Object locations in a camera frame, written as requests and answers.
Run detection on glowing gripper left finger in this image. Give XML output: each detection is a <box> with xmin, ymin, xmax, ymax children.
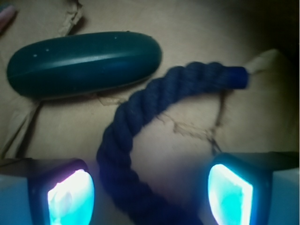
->
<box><xmin>0</xmin><ymin>158</ymin><xmax>95</xmax><ymax>225</ymax></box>

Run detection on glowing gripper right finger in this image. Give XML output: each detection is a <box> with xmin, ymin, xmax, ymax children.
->
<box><xmin>207</xmin><ymin>152</ymin><xmax>300</xmax><ymax>225</ymax></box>

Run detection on dark blue twisted rope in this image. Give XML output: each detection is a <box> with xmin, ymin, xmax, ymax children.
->
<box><xmin>96</xmin><ymin>61</ymin><xmax>250</xmax><ymax>225</ymax></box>

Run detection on dark green oval case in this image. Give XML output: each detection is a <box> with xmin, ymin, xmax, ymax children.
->
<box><xmin>7</xmin><ymin>31</ymin><xmax>162</xmax><ymax>100</ymax></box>

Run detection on grey plush bunny toy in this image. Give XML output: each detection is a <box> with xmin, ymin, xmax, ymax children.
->
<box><xmin>0</xmin><ymin>4</ymin><xmax>17</xmax><ymax>34</ymax></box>

